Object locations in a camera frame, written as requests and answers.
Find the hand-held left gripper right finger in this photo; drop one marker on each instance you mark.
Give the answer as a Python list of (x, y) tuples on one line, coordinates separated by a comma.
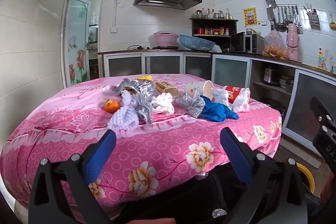
[(236, 158)]

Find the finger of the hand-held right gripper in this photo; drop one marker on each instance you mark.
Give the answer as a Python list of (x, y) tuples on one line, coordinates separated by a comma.
[(319, 109)]

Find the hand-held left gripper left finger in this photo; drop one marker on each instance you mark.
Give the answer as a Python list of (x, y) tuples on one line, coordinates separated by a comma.
[(101, 155)]

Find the yellow rimmed bin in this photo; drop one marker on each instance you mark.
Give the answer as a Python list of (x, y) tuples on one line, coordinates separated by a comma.
[(307, 174)]

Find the person's left hand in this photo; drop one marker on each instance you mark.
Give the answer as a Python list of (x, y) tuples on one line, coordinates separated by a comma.
[(152, 221)]

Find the white foam fruit net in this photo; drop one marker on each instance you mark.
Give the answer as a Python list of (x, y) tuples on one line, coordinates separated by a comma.
[(123, 119), (127, 96)]

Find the blue rubber glove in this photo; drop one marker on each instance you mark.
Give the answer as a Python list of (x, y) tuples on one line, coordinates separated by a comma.
[(218, 111)]

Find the white cloth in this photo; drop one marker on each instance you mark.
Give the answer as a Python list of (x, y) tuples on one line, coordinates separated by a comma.
[(328, 60)]

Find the yellow bottle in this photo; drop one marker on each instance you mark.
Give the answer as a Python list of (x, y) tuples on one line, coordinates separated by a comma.
[(320, 58)]

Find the white crumpled plastic bag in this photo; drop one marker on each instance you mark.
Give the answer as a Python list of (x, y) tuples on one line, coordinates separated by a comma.
[(242, 103)]

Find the pink floral blanket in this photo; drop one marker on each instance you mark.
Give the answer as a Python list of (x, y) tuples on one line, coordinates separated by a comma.
[(157, 140)]

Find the crumpled white tissue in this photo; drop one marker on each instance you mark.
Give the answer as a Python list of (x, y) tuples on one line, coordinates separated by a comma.
[(220, 96), (164, 106)]

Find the red paper cup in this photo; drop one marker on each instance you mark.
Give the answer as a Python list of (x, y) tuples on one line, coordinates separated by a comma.
[(232, 92)]

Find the pink thermos flask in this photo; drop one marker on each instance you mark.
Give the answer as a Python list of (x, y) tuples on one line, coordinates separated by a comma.
[(293, 43)]

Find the silver foil snack bag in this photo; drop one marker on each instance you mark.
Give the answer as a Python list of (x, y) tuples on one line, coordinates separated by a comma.
[(134, 86)]

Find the clear bag of oranges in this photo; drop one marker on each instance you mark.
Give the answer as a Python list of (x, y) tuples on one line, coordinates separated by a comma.
[(274, 47)]

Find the white paper cup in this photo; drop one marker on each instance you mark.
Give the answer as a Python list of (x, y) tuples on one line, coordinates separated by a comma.
[(197, 88)]

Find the yellow snack packet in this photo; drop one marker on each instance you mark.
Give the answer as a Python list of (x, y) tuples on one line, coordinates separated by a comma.
[(144, 79)]

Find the chopstick holder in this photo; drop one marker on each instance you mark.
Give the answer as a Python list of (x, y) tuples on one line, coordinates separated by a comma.
[(312, 18)]

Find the brown cardboard box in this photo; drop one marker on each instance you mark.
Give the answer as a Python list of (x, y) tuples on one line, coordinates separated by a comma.
[(165, 87)]

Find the silver microwave oven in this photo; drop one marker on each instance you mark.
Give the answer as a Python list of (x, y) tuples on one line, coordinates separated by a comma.
[(245, 43)]

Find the utensil rack with ladles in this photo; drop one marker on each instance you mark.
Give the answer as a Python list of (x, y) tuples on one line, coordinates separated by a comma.
[(283, 16)]

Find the glass door with flower stickers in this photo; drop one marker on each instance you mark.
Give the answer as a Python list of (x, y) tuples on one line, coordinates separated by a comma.
[(77, 37)]

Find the blue plastic basin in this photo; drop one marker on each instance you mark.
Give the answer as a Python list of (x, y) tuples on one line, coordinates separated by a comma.
[(195, 43)]

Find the black induction cooker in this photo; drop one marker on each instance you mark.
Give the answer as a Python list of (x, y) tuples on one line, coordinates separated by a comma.
[(165, 47)]

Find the row of small jars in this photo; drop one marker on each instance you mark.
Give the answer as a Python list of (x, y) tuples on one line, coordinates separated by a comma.
[(215, 30)]

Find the pink lidded pot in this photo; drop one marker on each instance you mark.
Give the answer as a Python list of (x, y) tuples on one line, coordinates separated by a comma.
[(165, 39)]

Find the dark wooden corner shelf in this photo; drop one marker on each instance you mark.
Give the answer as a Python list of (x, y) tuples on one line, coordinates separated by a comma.
[(214, 23)]

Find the row of seasoning bottles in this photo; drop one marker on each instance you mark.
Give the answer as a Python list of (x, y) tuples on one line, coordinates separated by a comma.
[(212, 14)]

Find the yellow wall poster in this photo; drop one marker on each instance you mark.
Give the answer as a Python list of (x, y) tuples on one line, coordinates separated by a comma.
[(250, 17)]

